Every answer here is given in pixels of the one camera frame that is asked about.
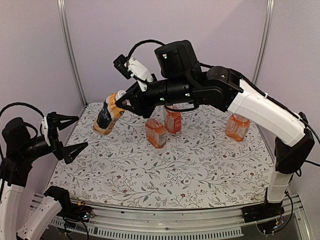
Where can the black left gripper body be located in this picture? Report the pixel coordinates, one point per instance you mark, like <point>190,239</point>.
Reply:
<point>53,134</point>

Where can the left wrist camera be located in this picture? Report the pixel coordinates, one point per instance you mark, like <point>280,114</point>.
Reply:
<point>44,126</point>

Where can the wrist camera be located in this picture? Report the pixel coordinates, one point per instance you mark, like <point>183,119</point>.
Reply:
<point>134,69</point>
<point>44,126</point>

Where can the large orange-label plastic bottle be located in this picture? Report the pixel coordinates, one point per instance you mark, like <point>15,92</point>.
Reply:
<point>172,121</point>

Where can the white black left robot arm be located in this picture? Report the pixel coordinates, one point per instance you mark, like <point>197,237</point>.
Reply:
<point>21,151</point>

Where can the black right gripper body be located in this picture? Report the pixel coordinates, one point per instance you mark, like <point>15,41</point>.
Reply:
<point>144,107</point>

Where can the white perforated cable tray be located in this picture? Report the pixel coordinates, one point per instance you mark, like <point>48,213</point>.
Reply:
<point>122,232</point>

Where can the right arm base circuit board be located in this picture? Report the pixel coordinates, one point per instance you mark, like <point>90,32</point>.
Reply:
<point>269,227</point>

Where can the aluminium frame post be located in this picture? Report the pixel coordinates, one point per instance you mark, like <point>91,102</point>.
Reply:
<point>70,51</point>
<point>264,40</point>

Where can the floral patterned table mat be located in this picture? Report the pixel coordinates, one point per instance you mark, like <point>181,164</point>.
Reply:
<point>200,167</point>

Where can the aluminium front rail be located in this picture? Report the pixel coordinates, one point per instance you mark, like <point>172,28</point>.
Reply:
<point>295,226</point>

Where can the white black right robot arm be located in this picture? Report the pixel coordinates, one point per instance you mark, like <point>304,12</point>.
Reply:
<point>228,91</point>

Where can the slim orange drink bottle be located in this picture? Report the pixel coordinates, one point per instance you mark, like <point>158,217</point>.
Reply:
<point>109,114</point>

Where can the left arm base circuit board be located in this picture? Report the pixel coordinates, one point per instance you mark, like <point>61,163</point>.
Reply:
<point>83,211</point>

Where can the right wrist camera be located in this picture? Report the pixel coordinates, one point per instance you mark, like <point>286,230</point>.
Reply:
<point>134,69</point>

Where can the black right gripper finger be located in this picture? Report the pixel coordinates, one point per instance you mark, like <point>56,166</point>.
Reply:
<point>124,96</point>
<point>131,109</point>

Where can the right aluminium frame post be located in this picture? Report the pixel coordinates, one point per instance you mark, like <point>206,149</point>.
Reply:
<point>264,40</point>

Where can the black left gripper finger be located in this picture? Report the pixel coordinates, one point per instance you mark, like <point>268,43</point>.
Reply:
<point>64,121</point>
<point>70,152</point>

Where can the left aluminium frame post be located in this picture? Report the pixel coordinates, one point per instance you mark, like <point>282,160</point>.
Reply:
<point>70,51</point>

